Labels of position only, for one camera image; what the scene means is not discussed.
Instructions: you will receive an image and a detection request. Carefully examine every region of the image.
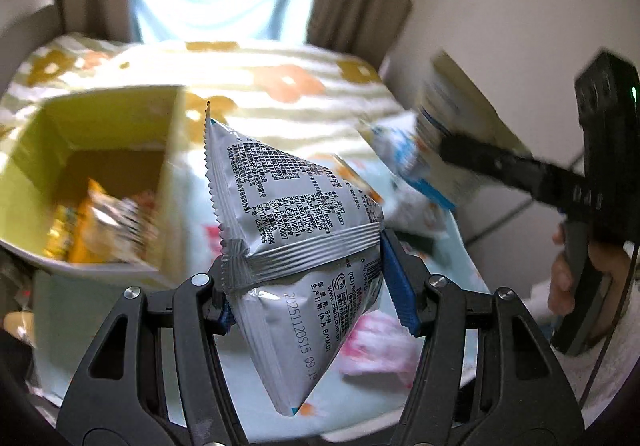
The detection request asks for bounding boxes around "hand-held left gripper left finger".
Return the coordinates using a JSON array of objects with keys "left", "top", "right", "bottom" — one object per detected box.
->
[{"left": 56, "top": 258, "right": 247, "bottom": 446}]

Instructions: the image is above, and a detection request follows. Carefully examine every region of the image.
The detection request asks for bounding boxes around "orange snack packet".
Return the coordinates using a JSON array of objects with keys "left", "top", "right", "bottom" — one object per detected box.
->
[{"left": 67, "top": 178, "right": 132, "bottom": 264}]

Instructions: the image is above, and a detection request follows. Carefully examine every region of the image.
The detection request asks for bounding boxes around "white printed snack packet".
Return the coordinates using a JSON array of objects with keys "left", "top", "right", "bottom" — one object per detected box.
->
[{"left": 357, "top": 120, "right": 457, "bottom": 237}]

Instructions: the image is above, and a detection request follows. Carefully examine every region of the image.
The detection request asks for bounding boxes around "red white snack packet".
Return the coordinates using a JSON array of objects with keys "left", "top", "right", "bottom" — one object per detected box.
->
[{"left": 119, "top": 193, "right": 163, "bottom": 269}]

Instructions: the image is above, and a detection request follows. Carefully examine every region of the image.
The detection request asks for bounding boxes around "yellow-green cardboard box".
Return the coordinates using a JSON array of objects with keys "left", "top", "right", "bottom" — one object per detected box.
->
[{"left": 0, "top": 84, "right": 188, "bottom": 289}]

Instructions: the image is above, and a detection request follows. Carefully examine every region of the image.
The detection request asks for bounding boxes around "yellow snack packet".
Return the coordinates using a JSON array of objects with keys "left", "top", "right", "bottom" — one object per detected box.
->
[{"left": 46, "top": 203, "right": 83, "bottom": 259}]

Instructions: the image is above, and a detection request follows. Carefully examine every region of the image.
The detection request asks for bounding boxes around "person's right forearm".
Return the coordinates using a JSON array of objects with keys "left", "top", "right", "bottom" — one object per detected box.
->
[{"left": 530, "top": 276, "right": 640, "bottom": 429}]

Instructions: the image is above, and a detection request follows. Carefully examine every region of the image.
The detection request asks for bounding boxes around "silver snack packet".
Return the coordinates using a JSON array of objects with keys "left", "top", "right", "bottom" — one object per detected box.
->
[{"left": 204, "top": 98, "right": 386, "bottom": 417}]

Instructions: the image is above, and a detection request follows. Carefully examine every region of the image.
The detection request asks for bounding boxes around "striped flower blanket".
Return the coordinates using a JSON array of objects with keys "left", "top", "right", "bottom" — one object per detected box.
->
[{"left": 0, "top": 32, "right": 401, "bottom": 161}]

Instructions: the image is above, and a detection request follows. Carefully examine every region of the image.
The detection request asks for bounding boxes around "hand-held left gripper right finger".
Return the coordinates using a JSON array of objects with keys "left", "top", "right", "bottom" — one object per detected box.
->
[{"left": 377, "top": 228, "right": 586, "bottom": 446}]

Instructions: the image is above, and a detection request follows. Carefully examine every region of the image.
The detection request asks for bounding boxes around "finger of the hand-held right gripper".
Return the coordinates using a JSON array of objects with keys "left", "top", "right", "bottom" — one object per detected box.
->
[{"left": 437, "top": 132, "right": 578, "bottom": 214}]

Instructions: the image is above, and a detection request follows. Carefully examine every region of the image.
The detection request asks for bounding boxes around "white blue snack packet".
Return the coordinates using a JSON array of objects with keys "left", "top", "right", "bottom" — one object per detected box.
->
[{"left": 414, "top": 50, "right": 533, "bottom": 211}]

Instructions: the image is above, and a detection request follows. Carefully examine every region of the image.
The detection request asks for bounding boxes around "person's right hand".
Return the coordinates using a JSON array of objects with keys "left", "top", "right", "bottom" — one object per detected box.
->
[{"left": 547, "top": 225, "right": 633, "bottom": 317}]

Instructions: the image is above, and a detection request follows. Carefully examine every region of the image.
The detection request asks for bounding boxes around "daisy print bed sheet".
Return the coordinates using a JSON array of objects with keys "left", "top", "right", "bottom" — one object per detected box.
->
[{"left": 32, "top": 126, "right": 493, "bottom": 427}]

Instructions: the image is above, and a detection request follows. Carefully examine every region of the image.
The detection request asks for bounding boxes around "pink snack packet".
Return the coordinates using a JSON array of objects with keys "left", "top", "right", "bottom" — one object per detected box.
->
[{"left": 337, "top": 312, "right": 427, "bottom": 378}]

